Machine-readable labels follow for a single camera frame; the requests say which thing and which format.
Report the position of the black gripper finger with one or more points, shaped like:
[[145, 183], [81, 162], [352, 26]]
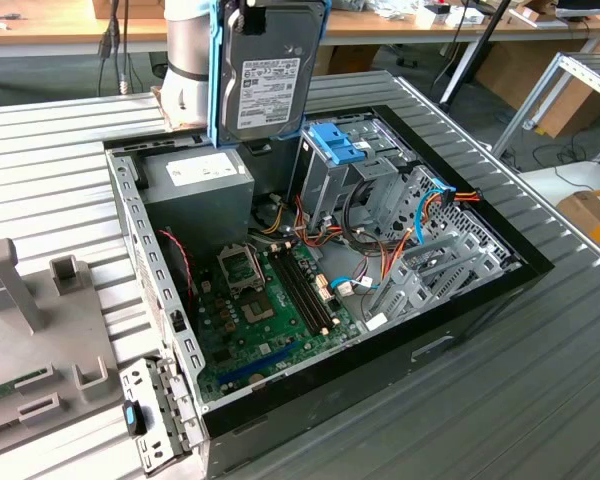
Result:
[[252, 17]]

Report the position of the hard disk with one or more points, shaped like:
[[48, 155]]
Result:
[[265, 75]]

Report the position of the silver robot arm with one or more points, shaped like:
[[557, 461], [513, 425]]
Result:
[[190, 50]]

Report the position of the metal disk bay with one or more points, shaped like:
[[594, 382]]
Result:
[[425, 296]]

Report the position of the brown cardboard box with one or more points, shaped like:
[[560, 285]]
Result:
[[130, 9], [350, 60]]

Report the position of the wooden desk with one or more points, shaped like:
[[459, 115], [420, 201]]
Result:
[[380, 29], [55, 27]]

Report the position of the blue plastic drive latch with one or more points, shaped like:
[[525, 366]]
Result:
[[335, 142]]

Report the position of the small white box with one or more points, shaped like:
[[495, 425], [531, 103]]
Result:
[[430, 19], [467, 16]]

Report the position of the metal drive cage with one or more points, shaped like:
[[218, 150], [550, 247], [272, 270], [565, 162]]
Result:
[[325, 190]]

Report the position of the grey power supply unit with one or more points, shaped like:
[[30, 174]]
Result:
[[195, 210]]

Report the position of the black slanted stand pole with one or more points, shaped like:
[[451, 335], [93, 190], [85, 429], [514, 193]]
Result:
[[491, 27]]

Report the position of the CPU socket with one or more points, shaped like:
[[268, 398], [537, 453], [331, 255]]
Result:
[[237, 272]]

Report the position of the black RAM slot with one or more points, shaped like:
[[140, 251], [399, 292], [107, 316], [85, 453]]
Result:
[[312, 287], [297, 295]]

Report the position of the beige flat box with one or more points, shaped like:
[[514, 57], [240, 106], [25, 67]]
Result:
[[540, 21]]

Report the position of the square black chipset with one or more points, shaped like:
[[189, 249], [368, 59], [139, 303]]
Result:
[[257, 310]]

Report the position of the green motherboard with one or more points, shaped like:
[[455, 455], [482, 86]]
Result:
[[275, 340]]

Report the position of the dark monitor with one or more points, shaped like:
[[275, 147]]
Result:
[[590, 9]]

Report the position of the blue expansion slot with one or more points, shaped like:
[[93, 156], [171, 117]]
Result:
[[260, 362]]

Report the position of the grey parts rack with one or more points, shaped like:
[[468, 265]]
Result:
[[55, 340]]

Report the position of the cardboard box with label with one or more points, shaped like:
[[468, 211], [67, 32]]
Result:
[[590, 215]]

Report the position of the black open PC case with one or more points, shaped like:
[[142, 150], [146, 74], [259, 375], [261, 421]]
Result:
[[360, 400]]

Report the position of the blue black latch tab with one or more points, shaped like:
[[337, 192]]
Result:
[[129, 417]]

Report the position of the brown square base plate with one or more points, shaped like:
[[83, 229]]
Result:
[[180, 127]]

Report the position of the aluminium frame shelf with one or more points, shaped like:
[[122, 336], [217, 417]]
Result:
[[536, 100]]

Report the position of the silver slot retention bracket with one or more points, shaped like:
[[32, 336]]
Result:
[[175, 400]]

